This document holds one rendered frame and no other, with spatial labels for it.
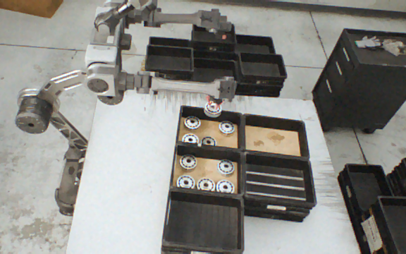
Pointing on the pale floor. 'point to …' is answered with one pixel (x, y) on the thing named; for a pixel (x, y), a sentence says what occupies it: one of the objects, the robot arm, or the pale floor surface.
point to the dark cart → (366, 81)
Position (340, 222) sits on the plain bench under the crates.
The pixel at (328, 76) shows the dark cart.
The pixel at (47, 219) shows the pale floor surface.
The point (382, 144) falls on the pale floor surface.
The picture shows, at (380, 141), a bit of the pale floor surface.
